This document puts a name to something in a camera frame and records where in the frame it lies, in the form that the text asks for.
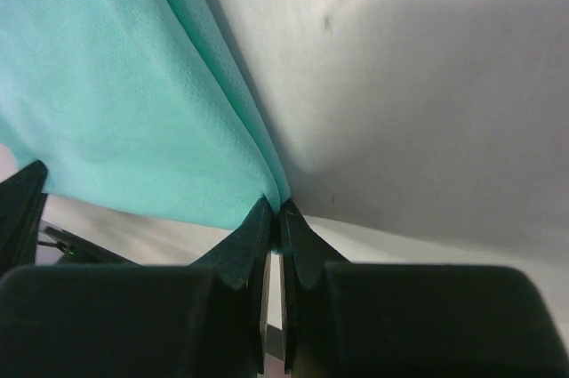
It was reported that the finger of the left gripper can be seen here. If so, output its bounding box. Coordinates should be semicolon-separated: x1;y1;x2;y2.
0;160;48;277

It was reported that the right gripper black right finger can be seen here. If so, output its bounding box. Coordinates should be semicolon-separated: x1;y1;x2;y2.
279;202;563;377

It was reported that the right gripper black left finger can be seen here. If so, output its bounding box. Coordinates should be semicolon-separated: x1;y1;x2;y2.
1;199;273;377

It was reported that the teal t shirt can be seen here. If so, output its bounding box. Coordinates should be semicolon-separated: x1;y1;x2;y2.
1;0;290;229

